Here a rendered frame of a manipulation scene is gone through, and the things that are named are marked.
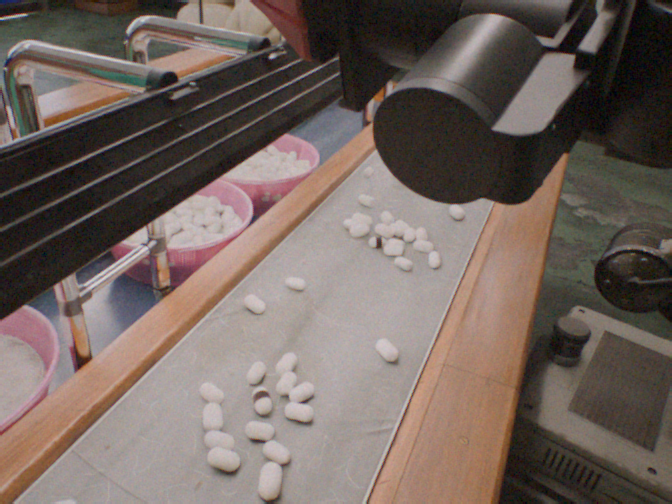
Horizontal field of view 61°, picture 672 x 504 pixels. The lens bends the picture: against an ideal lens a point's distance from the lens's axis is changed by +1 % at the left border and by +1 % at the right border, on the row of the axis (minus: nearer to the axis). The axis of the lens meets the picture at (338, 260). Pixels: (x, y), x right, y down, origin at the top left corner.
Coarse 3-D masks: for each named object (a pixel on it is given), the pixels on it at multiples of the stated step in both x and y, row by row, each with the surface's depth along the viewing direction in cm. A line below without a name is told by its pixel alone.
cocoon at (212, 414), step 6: (204, 408) 63; (210, 408) 62; (216, 408) 62; (204, 414) 62; (210, 414) 61; (216, 414) 62; (204, 420) 61; (210, 420) 61; (216, 420) 61; (222, 420) 62; (204, 426) 61; (210, 426) 61; (216, 426) 61
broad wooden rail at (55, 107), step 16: (192, 48) 187; (160, 64) 169; (176, 64) 170; (192, 64) 172; (208, 64) 178; (48, 96) 138; (64, 96) 139; (80, 96) 140; (96, 96) 141; (112, 96) 144; (128, 96) 149; (48, 112) 129; (64, 112) 132; (80, 112) 136
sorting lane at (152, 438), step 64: (384, 192) 115; (320, 256) 93; (384, 256) 95; (448, 256) 97; (256, 320) 78; (320, 320) 79; (384, 320) 81; (192, 384) 68; (256, 384) 68; (320, 384) 69; (384, 384) 70; (128, 448) 60; (192, 448) 60; (256, 448) 61; (320, 448) 61; (384, 448) 62
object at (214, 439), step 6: (210, 432) 60; (216, 432) 60; (204, 438) 60; (210, 438) 59; (216, 438) 59; (222, 438) 59; (228, 438) 59; (210, 444) 59; (216, 444) 59; (222, 444) 59; (228, 444) 59; (234, 444) 60; (228, 450) 59
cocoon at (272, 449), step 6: (270, 444) 59; (276, 444) 59; (264, 450) 59; (270, 450) 59; (276, 450) 59; (282, 450) 59; (288, 450) 59; (270, 456) 59; (276, 456) 58; (282, 456) 58; (288, 456) 59; (282, 462) 58
